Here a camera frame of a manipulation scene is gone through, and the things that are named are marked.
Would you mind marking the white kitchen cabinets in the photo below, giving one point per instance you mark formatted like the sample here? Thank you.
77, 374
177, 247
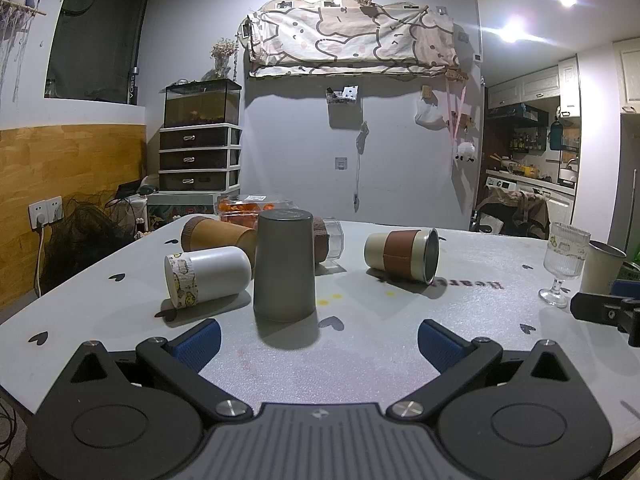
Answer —
530, 87

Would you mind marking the small wall shelf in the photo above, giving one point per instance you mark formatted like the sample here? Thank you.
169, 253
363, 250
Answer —
342, 96

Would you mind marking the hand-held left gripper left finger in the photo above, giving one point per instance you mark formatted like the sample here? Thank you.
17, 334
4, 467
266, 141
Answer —
200, 346

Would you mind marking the ribbed wine glass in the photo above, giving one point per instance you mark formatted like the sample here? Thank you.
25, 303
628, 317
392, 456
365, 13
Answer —
567, 252

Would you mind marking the white cup with patterned band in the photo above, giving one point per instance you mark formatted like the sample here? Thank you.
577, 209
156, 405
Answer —
220, 270

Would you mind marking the white wall socket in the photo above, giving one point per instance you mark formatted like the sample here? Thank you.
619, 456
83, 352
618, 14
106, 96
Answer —
54, 209
37, 214

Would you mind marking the white drawer unit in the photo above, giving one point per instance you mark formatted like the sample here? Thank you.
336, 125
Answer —
200, 160

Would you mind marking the clear plastic food container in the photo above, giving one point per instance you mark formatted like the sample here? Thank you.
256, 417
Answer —
240, 210

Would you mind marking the clear glass cup brown sleeve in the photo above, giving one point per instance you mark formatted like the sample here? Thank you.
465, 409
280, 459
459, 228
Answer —
332, 240

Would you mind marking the white plush sheep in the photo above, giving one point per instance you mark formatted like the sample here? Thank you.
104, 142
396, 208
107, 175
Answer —
465, 151

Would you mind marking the dark netting pile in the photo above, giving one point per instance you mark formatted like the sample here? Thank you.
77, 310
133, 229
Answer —
80, 240

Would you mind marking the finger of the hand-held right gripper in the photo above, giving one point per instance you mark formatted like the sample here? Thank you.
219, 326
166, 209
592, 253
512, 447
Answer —
607, 312

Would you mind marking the black window cover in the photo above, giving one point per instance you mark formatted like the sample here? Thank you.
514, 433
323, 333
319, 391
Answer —
95, 50

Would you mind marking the pink ribbons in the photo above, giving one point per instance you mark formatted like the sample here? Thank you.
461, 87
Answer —
456, 115

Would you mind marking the cream cup with brown sleeve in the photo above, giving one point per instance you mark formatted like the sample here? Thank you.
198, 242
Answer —
400, 252

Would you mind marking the glass fish tank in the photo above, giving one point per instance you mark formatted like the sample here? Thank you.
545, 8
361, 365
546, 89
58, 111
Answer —
200, 107

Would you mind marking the white plastic bag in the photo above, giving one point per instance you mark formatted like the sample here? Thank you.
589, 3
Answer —
429, 115

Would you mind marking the chair with draped clothes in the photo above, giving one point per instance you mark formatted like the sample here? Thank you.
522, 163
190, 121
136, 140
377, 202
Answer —
520, 210

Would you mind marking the patterned storage box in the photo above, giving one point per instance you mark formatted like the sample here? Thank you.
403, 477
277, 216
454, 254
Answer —
170, 210

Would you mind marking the tan cup with brown sleeve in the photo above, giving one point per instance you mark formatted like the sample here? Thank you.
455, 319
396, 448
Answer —
220, 235

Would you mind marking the blue hanging bag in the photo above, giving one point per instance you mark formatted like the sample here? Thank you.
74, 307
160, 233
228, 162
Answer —
556, 135

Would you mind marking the grey wall outlet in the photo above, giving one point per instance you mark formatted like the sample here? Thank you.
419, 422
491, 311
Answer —
340, 163

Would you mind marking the printed cartoon cloth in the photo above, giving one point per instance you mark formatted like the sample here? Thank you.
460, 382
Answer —
350, 40

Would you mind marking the grey cup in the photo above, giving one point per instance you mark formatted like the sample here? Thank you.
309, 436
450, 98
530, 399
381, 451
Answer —
285, 265
600, 270

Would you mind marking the macrame wall hanging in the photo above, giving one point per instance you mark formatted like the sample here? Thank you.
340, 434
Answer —
10, 35

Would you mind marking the white washing machine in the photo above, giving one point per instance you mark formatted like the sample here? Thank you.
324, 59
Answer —
502, 185

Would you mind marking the dried flowers in vase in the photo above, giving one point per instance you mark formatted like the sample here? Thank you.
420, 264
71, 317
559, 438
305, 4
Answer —
223, 57

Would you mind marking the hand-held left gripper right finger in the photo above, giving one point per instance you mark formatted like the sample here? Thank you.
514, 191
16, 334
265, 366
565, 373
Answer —
440, 345

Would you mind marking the wooden wall tag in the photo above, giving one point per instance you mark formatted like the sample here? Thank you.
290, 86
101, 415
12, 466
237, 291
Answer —
427, 93

